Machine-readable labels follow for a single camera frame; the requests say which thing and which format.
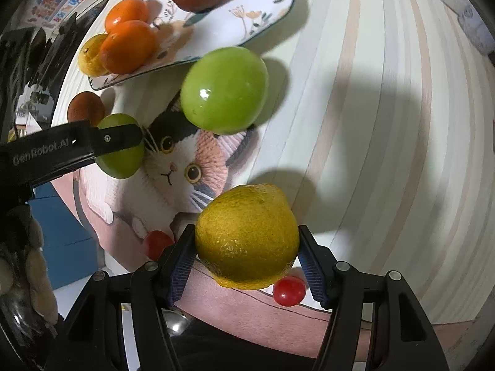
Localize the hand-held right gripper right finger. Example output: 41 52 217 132
297 225 450 371

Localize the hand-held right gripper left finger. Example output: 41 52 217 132
46 224 196 371

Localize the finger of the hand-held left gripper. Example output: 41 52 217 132
71 121 145 167

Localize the small green plum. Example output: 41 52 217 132
95 113 146 179

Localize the yellow lemon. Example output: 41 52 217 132
194 183 301 290

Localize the person's left hand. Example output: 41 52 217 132
0 205 59 327

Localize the red cherry tomato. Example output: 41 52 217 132
272 276 308 307
143 230 175 262

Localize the brown round fruit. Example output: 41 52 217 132
67 92 106 127

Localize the pink cat-print mat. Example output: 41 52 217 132
73 85 495 371

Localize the blue box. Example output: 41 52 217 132
28 181 99 291

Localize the small yellow citrus fruit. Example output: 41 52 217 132
78 33 111 77

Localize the orange tangerine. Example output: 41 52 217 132
105 0 151 34
100 20 159 75

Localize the striped tablecloth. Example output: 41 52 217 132
50 0 495 325

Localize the floral ceramic plate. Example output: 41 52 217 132
87 0 295 92

